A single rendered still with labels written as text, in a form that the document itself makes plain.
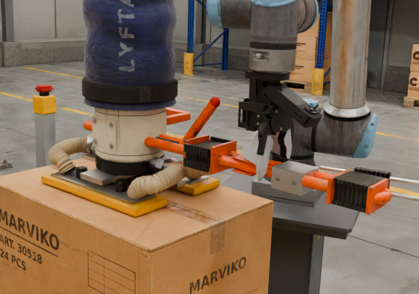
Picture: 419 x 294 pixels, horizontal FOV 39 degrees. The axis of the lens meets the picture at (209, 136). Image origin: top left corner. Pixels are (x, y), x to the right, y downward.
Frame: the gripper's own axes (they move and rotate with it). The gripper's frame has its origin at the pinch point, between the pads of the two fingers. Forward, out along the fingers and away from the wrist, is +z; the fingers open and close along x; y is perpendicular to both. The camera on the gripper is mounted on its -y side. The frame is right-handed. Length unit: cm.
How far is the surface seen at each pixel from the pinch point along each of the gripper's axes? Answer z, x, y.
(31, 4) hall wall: -2, -585, 948
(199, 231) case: 12.8, 10.2, 10.7
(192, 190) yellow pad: 10.9, -4.0, 25.3
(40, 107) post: 11, -39, 136
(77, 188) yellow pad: 10.5, 14.9, 44.4
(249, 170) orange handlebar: -0.3, 3.5, 3.7
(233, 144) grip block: -3.0, -2.3, 12.4
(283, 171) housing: -1.8, 3.5, -4.2
